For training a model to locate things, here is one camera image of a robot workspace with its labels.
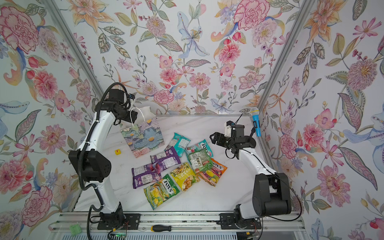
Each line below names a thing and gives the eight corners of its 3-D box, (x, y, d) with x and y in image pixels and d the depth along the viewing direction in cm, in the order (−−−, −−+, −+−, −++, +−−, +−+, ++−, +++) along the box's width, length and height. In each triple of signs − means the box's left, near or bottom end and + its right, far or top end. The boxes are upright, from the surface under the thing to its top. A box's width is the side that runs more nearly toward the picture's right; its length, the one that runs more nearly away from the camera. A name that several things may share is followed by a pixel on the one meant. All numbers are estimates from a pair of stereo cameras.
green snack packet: (195, 173, 90) (195, 171, 88) (187, 156, 98) (187, 153, 95) (213, 166, 93) (214, 164, 91) (205, 150, 101) (205, 147, 98)
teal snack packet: (164, 150, 101) (164, 148, 100) (174, 134, 110) (174, 132, 108) (181, 157, 98) (181, 155, 96) (190, 140, 107) (190, 138, 105)
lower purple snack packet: (134, 189, 86) (133, 187, 84) (132, 170, 93) (131, 168, 91) (161, 180, 89) (161, 178, 87) (157, 163, 96) (157, 160, 94)
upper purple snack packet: (157, 174, 90) (156, 173, 88) (150, 157, 98) (149, 156, 96) (181, 163, 95) (181, 161, 94) (172, 147, 103) (172, 145, 101)
